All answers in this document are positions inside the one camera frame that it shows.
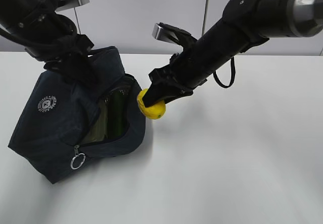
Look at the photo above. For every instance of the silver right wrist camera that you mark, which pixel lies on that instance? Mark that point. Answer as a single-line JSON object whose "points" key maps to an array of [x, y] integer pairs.
{"points": [[171, 34]]}

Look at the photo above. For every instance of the dark navy lunch bag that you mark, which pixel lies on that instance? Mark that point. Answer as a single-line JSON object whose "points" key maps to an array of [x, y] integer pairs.
{"points": [[57, 117]]}

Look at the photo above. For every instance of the green cucumber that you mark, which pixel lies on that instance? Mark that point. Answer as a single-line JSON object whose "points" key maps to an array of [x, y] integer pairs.
{"points": [[116, 116]]}

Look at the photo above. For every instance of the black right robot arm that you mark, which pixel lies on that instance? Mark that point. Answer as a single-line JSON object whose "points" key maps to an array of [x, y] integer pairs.
{"points": [[244, 24]]}

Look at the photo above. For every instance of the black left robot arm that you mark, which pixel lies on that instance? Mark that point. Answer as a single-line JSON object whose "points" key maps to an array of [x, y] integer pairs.
{"points": [[16, 15]]}

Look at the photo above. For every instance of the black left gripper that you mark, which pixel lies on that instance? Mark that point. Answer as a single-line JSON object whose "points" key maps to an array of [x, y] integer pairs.
{"points": [[54, 40]]}

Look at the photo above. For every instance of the yellow lemon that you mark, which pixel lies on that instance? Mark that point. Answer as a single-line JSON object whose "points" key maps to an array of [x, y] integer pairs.
{"points": [[153, 112]]}

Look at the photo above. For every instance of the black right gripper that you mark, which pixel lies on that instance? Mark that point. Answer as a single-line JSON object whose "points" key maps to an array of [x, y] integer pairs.
{"points": [[191, 68]]}

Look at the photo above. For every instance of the glass container green lid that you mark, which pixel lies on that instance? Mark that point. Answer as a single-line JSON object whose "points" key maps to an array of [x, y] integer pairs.
{"points": [[98, 131]]}

